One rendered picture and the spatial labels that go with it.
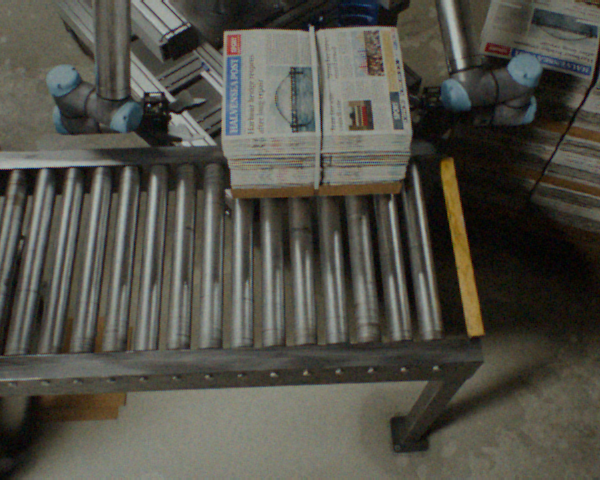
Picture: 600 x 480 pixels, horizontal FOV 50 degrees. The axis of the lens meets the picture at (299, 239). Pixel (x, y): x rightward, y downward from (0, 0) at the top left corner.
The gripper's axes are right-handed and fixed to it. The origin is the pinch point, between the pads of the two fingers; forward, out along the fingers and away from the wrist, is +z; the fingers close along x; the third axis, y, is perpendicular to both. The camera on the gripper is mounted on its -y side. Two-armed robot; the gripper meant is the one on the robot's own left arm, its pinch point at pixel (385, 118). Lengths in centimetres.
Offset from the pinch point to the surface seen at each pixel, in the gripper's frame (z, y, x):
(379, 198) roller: 3.9, 1.3, 23.6
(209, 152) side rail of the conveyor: 42.5, 1.8, 9.7
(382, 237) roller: 4.1, 1.0, 33.4
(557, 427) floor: -56, -78, 60
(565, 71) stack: -44.9, 4.6, -9.3
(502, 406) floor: -40, -78, 53
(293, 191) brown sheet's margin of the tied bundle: 23.2, 5.0, 23.3
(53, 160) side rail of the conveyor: 79, 2, 11
